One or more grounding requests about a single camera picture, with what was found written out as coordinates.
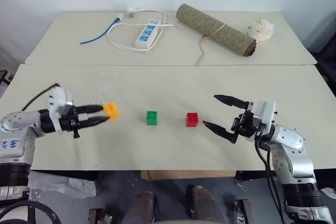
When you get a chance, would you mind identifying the white power strip with cable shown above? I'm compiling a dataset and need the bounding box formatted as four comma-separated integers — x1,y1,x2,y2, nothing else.
107,8,175,52

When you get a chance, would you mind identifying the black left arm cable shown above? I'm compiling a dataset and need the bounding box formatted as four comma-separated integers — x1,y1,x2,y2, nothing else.
20,83,60,112

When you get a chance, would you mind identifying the rolled green mat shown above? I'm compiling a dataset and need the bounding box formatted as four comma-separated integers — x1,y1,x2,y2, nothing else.
175,3,258,58

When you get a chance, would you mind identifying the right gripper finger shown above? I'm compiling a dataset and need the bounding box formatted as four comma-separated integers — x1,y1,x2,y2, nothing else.
202,120,238,145
213,94,249,110

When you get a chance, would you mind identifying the dark rounded brown shape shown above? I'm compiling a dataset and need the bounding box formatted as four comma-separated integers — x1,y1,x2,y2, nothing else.
185,184,224,224
121,190,156,224

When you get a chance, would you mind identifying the white fluffy object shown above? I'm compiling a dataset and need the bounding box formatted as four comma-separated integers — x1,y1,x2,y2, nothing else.
247,17,277,42

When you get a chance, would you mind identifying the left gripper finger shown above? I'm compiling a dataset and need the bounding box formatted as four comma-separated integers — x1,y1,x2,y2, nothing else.
78,115,110,130
76,104,104,113

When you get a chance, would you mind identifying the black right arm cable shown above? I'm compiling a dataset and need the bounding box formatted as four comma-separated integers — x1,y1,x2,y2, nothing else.
253,129,288,224

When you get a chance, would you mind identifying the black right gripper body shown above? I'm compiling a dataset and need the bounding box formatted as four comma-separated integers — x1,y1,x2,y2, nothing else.
230,101,257,138

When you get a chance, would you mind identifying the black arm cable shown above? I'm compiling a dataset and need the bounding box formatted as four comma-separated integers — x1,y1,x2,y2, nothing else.
253,129,288,224
20,83,60,112

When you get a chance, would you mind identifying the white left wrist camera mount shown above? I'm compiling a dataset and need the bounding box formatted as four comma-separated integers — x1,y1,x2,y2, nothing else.
48,86,76,116

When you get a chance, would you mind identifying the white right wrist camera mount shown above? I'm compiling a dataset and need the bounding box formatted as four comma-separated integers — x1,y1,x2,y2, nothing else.
251,100,278,131

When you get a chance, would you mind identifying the beige string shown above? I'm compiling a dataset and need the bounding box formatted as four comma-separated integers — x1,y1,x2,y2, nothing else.
196,23,228,66

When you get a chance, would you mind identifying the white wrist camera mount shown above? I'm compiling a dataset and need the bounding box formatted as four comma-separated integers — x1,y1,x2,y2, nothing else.
251,100,278,131
48,86,76,116

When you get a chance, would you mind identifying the white blue power strip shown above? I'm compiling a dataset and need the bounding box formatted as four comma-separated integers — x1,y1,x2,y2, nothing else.
134,18,162,49

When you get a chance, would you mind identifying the white plug adapter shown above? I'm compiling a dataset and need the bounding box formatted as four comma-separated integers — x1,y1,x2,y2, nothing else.
126,5,138,18

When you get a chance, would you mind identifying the clear plastic bag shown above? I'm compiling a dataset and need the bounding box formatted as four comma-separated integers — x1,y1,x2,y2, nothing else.
28,170,97,200

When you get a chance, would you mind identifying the red toy cube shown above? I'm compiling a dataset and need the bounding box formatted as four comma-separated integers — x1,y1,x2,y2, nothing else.
185,112,200,128

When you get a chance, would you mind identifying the yellow toy cube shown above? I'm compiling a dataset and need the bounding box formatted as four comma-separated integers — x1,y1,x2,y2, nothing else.
102,100,121,123

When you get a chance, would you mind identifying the green toy cube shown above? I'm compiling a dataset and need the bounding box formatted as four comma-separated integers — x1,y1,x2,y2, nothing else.
145,110,159,126

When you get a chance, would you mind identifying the blue cable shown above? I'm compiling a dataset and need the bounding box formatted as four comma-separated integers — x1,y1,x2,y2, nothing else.
79,13,124,45

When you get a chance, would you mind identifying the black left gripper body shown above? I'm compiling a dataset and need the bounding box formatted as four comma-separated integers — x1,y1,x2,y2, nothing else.
59,105,81,140

